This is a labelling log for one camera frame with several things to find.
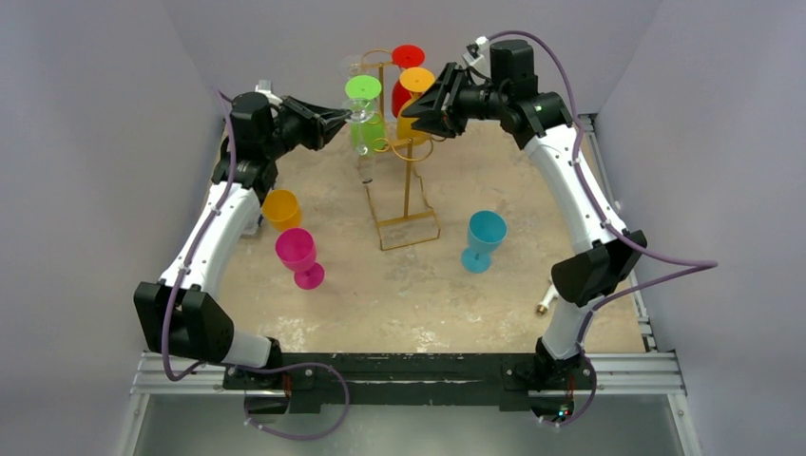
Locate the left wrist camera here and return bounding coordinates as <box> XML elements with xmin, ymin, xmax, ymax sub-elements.
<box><xmin>255</xmin><ymin>80</ymin><xmax>283</xmax><ymax>106</ymax></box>

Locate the clear plastic organizer box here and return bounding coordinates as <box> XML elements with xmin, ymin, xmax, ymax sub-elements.
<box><xmin>241</xmin><ymin>215</ymin><xmax>263</xmax><ymax>237</ymax></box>

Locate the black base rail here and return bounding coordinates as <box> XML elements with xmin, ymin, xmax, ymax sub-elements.
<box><xmin>222</xmin><ymin>352</ymin><xmax>594</xmax><ymax>419</ymax></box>

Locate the gold wire glass rack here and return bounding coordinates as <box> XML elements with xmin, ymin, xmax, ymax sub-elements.
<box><xmin>357</xmin><ymin>48</ymin><xmax>441</xmax><ymax>251</ymax></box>

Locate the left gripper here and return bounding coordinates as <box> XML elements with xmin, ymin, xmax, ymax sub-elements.
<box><xmin>263</xmin><ymin>95</ymin><xmax>352</xmax><ymax>161</ymax></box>

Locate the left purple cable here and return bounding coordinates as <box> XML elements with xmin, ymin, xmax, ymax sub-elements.
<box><xmin>160</xmin><ymin>88</ymin><xmax>240</xmax><ymax>383</ymax></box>

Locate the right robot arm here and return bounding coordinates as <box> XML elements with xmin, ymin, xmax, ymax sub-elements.
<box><xmin>401</xmin><ymin>30</ymin><xmax>647</xmax><ymax>387</ymax></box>

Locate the blue wine glass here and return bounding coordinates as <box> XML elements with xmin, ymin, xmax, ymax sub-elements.
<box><xmin>460</xmin><ymin>210</ymin><xmax>509</xmax><ymax>274</ymax></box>

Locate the red wine glass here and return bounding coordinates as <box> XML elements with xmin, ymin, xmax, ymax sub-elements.
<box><xmin>392</xmin><ymin>44</ymin><xmax>426</xmax><ymax>117</ymax></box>

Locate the purple cable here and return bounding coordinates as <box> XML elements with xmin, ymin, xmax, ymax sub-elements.
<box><xmin>160</xmin><ymin>88</ymin><xmax>240</xmax><ymax>383</ymax></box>
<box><xmin>488</xmin><ymin>29</ymin><xmax>720</xmax><ymax>353</ymax></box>

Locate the white plastic pipe fitting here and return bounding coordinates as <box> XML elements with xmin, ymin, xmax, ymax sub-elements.
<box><xmin>535</xmin><ymin>282</ymin><xmax>559</xmax><ymax>315</ymax></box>

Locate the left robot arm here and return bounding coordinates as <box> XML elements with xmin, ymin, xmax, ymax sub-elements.
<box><xmin>133</xmin><ymin>89</ymin><xmax>352</xmax><ymax>389</ymax></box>

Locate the orange wine glass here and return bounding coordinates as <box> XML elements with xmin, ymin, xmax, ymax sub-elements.
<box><xmin>261</xmin><ymin>189</ymin><xmax>302</xmax><ymax>232</ymax></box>
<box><xmin>392</xmin><ymin>66</ymin><xmax>435</xmax><ymax>145</ymax></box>

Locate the pink wine glass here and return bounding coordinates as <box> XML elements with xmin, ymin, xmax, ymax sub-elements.
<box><xmin>275</xmin><ymin>227</ymin><xmax>325</xmax><ymax>290</ymax></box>

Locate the green wine glass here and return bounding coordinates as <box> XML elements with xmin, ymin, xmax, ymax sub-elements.
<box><xmin>344</xmin><ymin>74</ymin><xmax>385</xmax><ymax>152</ymax></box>

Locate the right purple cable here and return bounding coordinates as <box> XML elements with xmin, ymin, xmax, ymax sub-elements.
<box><xmin>488</xmin><ymin>29</ymin><xmax>720</xmax><ymax>353</ymax></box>

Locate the clear wine glass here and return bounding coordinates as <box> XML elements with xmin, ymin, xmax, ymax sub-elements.
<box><xmin>342</xmin><ymin>98</ymin><xmax>376</xmax><ymax>157</ymax></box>
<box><xmin>338</xmin><ymin>55</ymin><xmax>367</xmax><ymax>80</ymax></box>

